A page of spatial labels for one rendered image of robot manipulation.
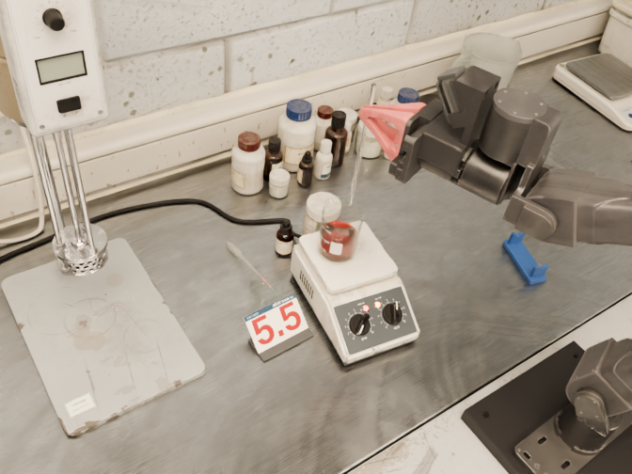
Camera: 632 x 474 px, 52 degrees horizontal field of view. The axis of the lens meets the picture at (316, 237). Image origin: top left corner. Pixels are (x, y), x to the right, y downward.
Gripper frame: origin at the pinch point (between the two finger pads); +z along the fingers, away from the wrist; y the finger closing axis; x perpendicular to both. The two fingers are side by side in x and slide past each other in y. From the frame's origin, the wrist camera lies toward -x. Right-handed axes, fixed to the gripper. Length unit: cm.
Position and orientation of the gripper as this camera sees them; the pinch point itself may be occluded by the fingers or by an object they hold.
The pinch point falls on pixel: (367, 113)
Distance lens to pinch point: 82.4
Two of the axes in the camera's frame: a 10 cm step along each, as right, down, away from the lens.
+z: -8.0, -4.8, 3.6
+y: -5.9, 5.3, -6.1
